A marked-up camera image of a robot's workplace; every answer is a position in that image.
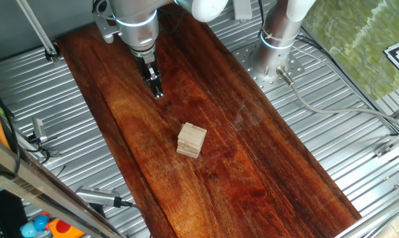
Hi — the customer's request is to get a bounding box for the silver support pole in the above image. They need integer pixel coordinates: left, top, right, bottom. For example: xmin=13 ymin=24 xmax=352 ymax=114
xmin=15 ymin=0 xmax=57 ymax=56

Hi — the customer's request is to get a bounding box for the grey cable with metal connector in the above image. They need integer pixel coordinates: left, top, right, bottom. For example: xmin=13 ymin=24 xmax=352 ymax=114
xmin=275 ymin=65 xmax=399 ymax=132

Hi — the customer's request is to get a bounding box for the silver depth camera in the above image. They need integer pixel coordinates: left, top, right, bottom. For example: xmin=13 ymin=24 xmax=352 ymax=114
xmin=32 ymin=117 xmax=48 ymax=143
xmin=75 ymin=185 xmax=122 ymax=208

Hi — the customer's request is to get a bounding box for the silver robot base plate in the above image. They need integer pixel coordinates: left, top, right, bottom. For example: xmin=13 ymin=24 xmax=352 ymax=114
xmin=234 ymin=39 xmax=306 ymax=94

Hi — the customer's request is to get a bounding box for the orange emergency stop box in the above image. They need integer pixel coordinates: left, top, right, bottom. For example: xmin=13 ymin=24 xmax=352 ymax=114
xmin=44 ymin=218 xmax=85 ymax=238

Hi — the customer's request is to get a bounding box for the metal frame beam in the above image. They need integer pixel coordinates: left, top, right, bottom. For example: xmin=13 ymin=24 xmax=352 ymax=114
xmin=0 ymin=130 xmax=127 ymax=238

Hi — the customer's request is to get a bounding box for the white power strip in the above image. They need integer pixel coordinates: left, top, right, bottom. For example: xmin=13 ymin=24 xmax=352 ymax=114
xmin=233 ymin=0 xmax=254 ymax=21

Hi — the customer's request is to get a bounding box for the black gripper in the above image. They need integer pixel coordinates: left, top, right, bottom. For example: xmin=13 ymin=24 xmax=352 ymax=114
xmin=135 ymin=52 xmax=164 ymax=100

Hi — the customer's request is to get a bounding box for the black pole clamp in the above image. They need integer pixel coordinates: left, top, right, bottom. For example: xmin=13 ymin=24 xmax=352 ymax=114
xmin=44 ymin=42 xmax=62 ymax=64

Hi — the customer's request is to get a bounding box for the black device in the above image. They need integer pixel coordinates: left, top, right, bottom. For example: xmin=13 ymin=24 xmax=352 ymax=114
xmin=0 ymin=190 xmax=29 ymax=238

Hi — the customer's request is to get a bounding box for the green marbled panel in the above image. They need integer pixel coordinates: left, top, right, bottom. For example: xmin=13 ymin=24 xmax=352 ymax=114
xmin=301 ymin=0 xmax=399 ymax=102

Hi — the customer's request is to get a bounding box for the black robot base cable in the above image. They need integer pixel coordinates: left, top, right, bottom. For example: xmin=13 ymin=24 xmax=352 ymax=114
xmin=295 ymin=32 xmax=399 ymax=136

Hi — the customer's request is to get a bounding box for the black camera cable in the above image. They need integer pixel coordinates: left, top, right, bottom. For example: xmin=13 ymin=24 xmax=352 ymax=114
xmin=113 ymin=197 xmax=154 ymax=238
xmin=23 ymin=132 xmax=52 ymax=165

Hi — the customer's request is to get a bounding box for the reddish brown wooden board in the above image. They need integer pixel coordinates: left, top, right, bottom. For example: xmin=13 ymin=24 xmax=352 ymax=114
xmin=55 ymin=1 xmax=363 ymax=238

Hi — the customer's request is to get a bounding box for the blue plastic toy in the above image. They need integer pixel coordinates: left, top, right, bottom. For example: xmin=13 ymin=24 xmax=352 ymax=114
xmin=19 ymin=211 xmax=51 ymax=238

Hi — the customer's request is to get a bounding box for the silver camera mounting bracket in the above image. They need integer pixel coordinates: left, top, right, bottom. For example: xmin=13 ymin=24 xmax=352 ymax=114
xmin=92 ymin=7 xmax=123 ymax=44

